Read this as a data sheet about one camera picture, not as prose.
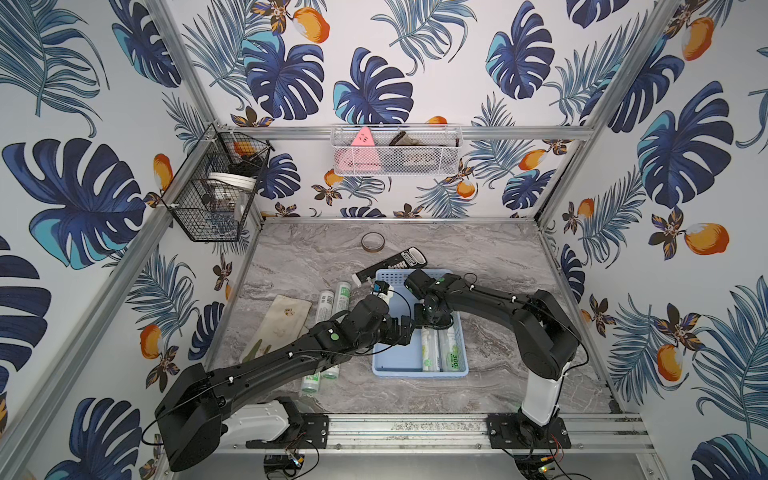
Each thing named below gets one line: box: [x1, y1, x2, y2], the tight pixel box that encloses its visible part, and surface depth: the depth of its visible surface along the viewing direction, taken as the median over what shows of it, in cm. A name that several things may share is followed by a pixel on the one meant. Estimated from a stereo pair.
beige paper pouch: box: [240, 294, 313, 363], surface depth 97 cm
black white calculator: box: [352, 246, 427, 287], surface depth 109 cm
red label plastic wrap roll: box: [443, 329, 460, 372], surface depth 85 cm
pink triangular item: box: [335, 127, 382, 173], surface depth 92 cm
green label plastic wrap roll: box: [421, 327, 440, 371], surface depth 85 cm
